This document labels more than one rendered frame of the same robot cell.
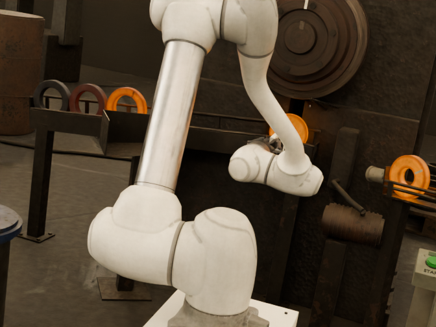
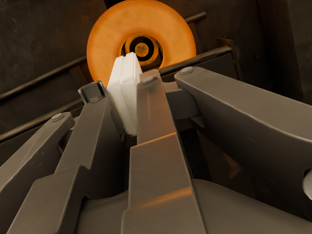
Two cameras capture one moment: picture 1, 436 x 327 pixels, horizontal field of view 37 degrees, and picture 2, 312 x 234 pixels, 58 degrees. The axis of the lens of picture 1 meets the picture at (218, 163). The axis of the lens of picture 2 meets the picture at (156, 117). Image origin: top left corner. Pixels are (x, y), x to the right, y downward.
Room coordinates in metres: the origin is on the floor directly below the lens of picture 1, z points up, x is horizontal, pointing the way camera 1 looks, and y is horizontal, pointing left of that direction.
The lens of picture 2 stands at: (2.15, -0.16, 0.78)
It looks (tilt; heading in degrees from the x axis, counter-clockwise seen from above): 18 degrees down; 347
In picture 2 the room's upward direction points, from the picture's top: 20 degrees counter-clockwise
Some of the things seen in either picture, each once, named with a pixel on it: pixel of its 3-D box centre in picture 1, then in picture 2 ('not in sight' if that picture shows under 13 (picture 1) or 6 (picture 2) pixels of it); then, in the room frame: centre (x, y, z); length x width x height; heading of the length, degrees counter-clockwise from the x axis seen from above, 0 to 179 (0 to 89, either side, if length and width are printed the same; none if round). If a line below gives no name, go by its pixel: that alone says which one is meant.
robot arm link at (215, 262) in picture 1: (218, 255); not in sight; (1.41, -0.04, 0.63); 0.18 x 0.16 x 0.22; 82
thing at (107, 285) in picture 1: (128, 206); not in sight; (2.45, 0.32, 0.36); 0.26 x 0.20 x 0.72; 108
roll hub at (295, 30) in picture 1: (301, 37); not in sight; (2.46, -0.23, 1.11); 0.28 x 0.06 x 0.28; 73
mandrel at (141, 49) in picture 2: not in sight; (141, 45); (2.71, -0.31, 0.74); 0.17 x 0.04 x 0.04; 163
